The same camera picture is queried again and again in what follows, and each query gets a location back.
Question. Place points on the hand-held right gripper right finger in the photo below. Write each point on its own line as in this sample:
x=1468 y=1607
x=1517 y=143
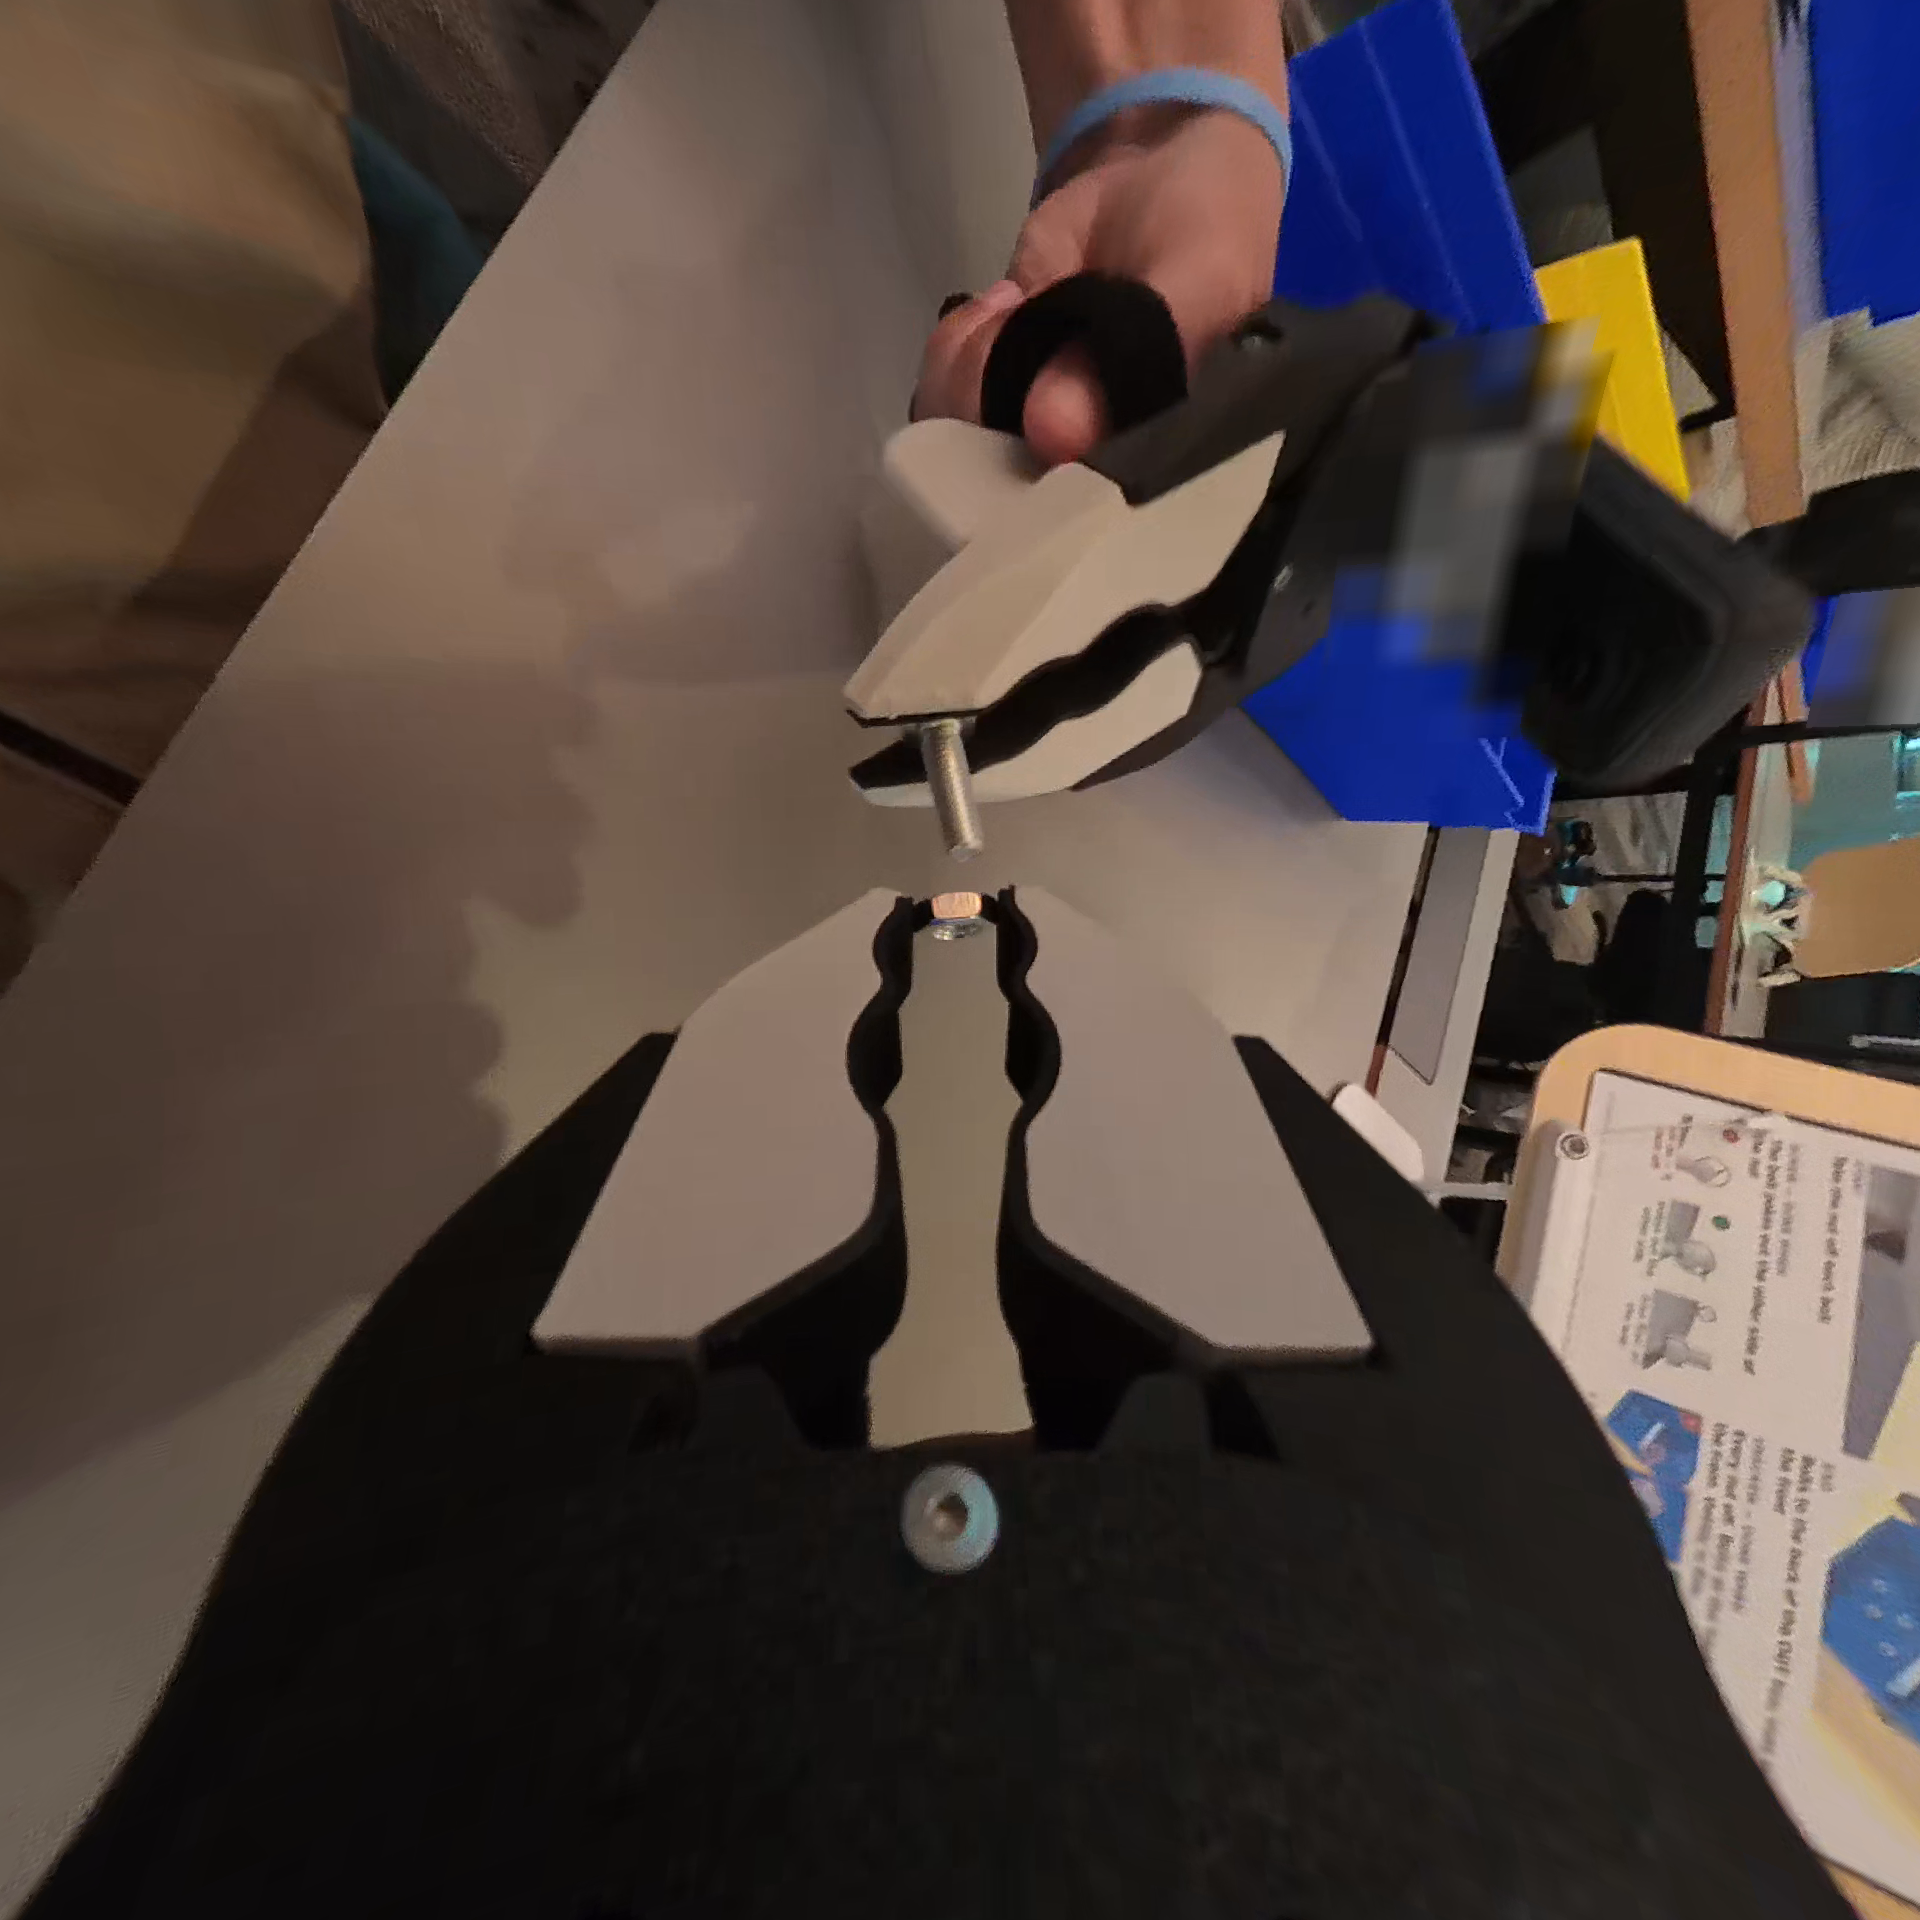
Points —
x=1187 y=1201

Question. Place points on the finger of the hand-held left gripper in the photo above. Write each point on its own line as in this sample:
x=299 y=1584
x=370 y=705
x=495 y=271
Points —
x=1051 y=586
x=1083 y=730

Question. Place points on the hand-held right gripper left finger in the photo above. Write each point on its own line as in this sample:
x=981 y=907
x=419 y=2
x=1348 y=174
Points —
x=716 y=1201

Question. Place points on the silver bolt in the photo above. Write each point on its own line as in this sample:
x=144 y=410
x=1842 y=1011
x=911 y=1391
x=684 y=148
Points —
x=947 y=787

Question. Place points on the silver hex nut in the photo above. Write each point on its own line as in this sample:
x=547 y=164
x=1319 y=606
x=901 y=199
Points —
x=954 y=915

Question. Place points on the blue divided storage bin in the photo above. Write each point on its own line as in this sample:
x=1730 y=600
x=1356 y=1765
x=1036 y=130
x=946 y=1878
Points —
x=1381 y=181

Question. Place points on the person's left forearm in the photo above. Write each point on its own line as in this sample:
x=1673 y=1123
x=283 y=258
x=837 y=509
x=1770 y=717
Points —
x=1156 y=45

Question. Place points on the person's left hand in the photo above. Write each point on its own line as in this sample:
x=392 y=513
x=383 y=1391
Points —
x=1128 y=241

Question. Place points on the white document stand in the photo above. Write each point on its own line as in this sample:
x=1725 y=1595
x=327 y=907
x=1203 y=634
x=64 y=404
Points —
x=1387 y=1136

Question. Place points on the yellow storage bin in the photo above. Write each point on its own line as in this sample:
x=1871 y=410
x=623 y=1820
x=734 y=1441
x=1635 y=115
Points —
x=1622 y=345

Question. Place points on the dark flat tablet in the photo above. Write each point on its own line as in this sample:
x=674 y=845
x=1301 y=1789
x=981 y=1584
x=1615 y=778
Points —
x=1439 y=962

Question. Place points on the instruction sheet on stand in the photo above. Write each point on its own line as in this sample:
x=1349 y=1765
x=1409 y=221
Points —
x=1537 y=1155

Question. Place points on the blue wristband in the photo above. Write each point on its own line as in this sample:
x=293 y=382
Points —
x=1156 y=106

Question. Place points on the white instruction board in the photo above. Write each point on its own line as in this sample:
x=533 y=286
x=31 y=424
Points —
x=1770 y=1381

